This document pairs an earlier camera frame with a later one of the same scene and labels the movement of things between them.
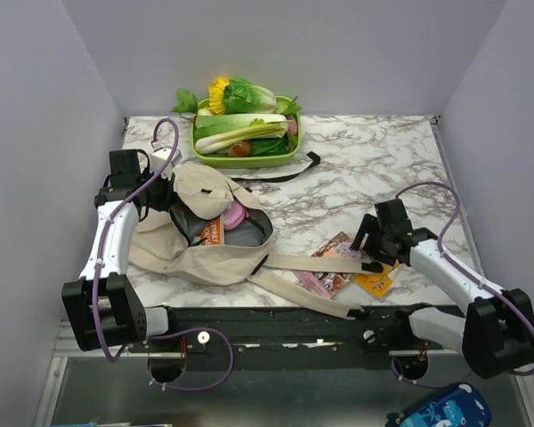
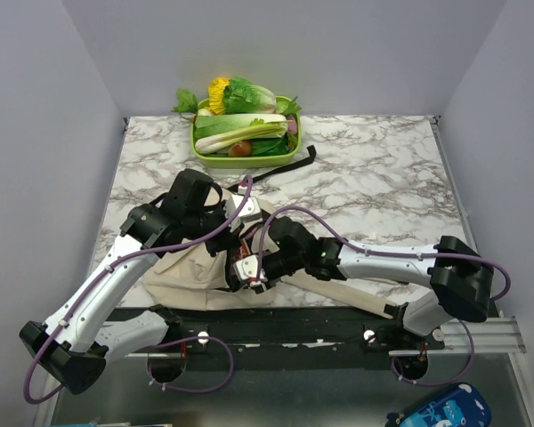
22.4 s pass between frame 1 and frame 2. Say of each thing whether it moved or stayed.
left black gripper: moved
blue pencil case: stayed
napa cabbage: stayed
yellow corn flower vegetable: stayed
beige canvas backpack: moved
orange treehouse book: moved
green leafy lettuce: stayed
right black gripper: moved
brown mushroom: stayed
